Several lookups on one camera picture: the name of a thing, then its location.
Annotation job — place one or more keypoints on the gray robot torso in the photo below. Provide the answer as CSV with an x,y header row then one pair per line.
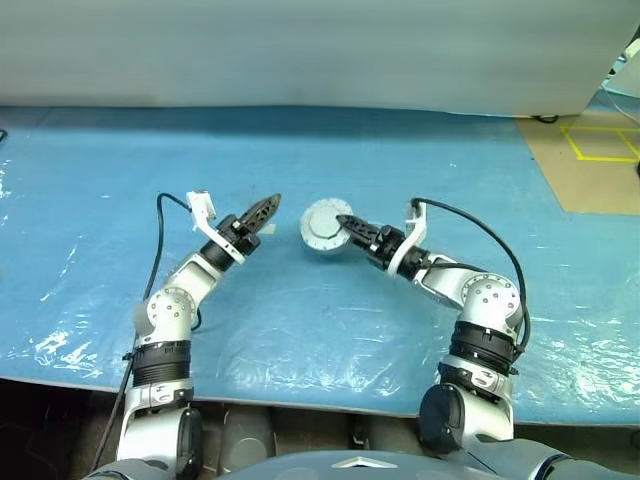
x,y
350,467

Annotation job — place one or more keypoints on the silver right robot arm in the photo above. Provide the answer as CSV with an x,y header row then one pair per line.
x,y
485,300

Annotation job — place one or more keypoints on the white box device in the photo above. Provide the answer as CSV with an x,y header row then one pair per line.
x,y
630,65

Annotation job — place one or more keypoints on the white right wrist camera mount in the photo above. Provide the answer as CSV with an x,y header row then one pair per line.
x,y
419,232

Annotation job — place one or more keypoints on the gray hinged motor lid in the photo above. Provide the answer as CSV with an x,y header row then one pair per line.
x,y
325,222

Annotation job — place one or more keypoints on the white backdrop panel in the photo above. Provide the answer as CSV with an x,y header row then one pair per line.
x,y
300,50

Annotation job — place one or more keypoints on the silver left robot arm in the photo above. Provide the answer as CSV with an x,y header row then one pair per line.
x,y
170,310

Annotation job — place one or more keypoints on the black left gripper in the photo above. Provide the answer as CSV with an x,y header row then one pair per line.
x,y
239,237

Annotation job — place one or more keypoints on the small beige tape piece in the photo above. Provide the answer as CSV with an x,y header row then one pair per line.
x,y
270,230

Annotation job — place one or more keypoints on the yellow tape square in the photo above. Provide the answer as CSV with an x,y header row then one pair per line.
x,y
582,150

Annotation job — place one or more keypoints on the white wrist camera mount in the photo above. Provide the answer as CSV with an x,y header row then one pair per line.
x,y
419,232
202,207

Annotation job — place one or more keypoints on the gray round motor housing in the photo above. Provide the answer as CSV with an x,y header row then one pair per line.
x,y
320,248

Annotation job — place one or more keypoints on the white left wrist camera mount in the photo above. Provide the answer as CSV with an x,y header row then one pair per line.
x,y
202,207

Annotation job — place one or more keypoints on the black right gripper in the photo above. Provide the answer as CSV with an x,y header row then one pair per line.
x,y
387,247

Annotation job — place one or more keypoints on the gray rounded cylinder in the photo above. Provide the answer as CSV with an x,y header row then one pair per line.
x,y
247,440

